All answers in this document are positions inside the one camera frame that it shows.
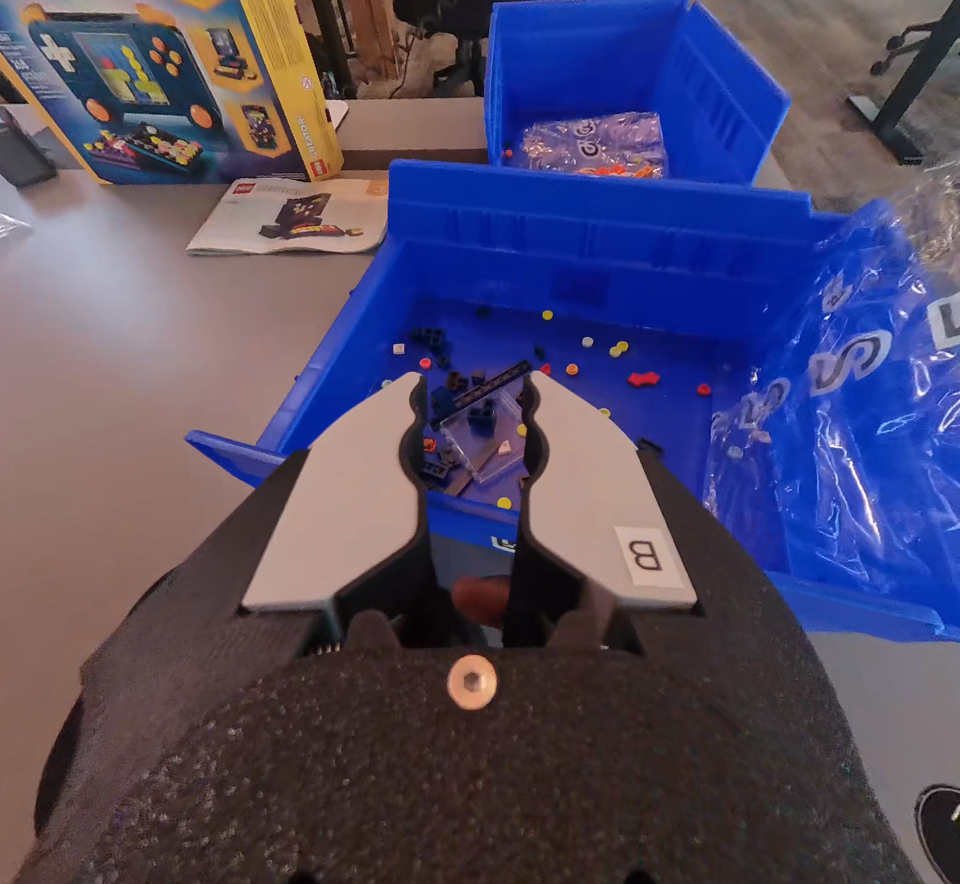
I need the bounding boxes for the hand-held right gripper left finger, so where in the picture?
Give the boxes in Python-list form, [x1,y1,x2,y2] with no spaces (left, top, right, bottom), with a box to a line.
[240,372,435,613]

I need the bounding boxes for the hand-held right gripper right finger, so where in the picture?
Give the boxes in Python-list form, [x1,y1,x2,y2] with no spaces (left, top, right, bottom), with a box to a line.
[516,371,700,613]

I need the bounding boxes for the small toy bricks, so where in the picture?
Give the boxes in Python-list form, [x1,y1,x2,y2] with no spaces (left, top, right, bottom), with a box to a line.
[378,303,714,512]

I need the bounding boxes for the blue plastic bin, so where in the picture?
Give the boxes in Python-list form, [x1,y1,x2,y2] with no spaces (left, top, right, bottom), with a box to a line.
[483,0,793,188]
[184,158,960,645]

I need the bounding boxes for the clear plastic brick panel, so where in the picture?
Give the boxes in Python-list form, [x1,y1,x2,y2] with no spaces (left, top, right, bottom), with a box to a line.
[441,393,526,485]

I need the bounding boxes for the large clear printed plastic bag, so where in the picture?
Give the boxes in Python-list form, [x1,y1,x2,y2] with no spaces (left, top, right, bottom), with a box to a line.
[703,164,960,611]

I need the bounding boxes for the white instruction booklet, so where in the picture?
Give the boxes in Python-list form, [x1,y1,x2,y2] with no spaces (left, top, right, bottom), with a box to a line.
[185,178,390,257]

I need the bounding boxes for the clear bag of toy bricks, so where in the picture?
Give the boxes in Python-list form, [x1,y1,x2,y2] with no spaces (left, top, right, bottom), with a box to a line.
[516,110,670,180]

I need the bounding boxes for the blue and yellow toy set box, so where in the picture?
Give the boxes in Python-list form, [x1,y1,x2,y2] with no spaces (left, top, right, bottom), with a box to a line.
[0,0,345,186]

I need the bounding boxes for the black office chair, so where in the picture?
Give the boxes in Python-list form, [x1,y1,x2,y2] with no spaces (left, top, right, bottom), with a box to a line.
[392,0,492,99]

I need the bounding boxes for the black desk leg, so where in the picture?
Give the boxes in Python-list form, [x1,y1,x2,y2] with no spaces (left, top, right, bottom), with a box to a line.
[847,0,960,167]

